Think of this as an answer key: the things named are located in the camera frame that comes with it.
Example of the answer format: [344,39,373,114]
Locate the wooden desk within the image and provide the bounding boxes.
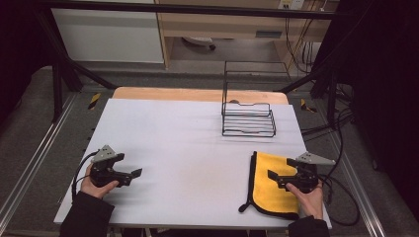
[153,0,340,69]

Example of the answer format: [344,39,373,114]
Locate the black wire rack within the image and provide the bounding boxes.
[220,60,291,138]

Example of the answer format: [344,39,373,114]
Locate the person's left hand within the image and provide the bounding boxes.
[80,163,120,200]

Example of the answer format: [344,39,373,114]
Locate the yellow black floor tape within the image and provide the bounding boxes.
[299,98,318,114]

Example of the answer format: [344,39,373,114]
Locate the wall socket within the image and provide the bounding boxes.
[278,0,306,11]

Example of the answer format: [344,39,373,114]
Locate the black metal stand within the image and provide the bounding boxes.
[33,8,119,123]
[278,19,355,130]

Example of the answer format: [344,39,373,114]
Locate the white cabinet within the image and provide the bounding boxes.
[50,7,165,64]

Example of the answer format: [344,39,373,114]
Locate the aluminium floor rail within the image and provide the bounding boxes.
[324,131,387,237]
[0,93,79,228]

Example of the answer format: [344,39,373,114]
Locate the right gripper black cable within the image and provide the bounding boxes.
[316,108,361,227]

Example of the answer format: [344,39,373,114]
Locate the white power strip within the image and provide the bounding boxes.
[182,36,217,51]

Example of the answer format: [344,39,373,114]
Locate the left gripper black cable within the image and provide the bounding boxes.
[71,150,100,202]

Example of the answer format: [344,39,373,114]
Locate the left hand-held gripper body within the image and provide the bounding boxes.
[89,144,124,189]

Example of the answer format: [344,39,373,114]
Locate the person's right hand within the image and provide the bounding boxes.
[285,182,325,221]

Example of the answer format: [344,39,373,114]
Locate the dark curtain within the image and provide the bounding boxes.
[335,0,419,221]
[0,0,55,126]

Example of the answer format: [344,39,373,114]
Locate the yellow towel with black trim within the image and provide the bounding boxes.
[238,150,301,221]

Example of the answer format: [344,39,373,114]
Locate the black metal frame bar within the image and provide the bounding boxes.
[33,0,351,21]

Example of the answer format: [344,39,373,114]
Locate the hanging cables bundle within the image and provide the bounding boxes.
[284,9,318,75]

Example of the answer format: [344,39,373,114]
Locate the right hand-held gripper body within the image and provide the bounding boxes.
[290,151,337,195]

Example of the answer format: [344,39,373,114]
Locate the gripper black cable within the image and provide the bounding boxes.
[316,108,361,227]
[71,150,100,202]

